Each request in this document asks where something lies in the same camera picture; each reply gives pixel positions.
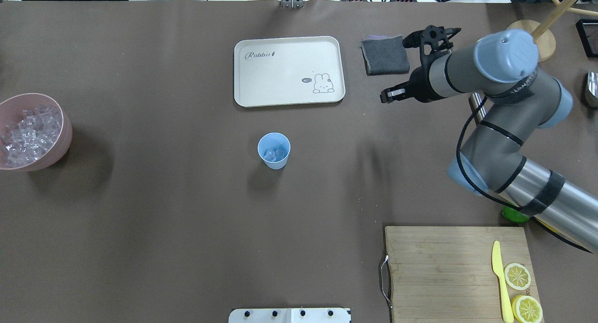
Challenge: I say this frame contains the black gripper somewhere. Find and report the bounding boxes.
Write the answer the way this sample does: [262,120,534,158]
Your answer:
[380,66,442,103]

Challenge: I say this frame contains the light blue plastic cup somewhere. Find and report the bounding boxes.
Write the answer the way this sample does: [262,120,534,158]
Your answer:
[257,133,291,170]

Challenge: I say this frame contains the ice cubes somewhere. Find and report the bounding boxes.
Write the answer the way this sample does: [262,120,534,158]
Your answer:
[262,146,287,163]

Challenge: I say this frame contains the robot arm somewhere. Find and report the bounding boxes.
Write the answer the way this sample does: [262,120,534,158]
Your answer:
[380,25,598,253]

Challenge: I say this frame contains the pink bowl of ice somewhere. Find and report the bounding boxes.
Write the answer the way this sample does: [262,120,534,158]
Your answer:
[0,93,72,172]

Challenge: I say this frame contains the grey folded cloth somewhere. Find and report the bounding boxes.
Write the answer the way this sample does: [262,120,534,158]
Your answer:
[360,34,410,76]

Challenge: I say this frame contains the steel muddler black tip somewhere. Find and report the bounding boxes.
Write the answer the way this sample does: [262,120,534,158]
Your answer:
[469,92,486,125]

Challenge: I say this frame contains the cream rabbit tray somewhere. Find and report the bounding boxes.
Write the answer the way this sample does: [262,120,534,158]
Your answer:
[234,36,346,108]

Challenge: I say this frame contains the wooden mug tree stand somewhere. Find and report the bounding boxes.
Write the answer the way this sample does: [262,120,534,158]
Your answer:
[506,0,598,62]

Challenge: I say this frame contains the green lime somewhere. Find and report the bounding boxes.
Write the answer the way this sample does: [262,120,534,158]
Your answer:
[501,206,530,223]

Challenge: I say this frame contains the wooden cutting board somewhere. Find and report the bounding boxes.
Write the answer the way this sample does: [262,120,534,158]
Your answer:
[383,226,534,323]

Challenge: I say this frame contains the yellow plastic knife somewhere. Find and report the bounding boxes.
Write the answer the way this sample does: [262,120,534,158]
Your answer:
[491,241,514,323]

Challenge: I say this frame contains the black glass tray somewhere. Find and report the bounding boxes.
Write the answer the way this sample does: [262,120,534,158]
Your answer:
[575,19,598,57]

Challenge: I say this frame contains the lemon slice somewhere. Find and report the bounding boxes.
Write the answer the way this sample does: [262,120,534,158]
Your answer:
[511,295,544,323]
[504,263,532,291]

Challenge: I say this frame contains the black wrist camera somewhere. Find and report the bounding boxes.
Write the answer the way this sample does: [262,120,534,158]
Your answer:
[402,25,462,65]

